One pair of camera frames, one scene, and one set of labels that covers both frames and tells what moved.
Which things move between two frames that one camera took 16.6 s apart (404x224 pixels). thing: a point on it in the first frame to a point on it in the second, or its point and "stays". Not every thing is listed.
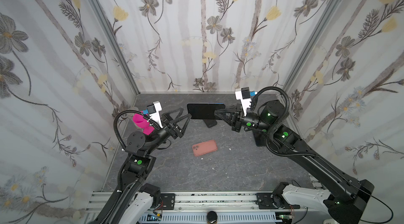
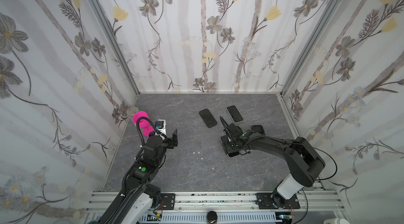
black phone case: (210, 122) stays
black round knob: (212, 216) stays
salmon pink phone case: (204, 147) to (231, 151)
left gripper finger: (168, 114) to (175, 138)
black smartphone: (204, 111) to (225, 140)
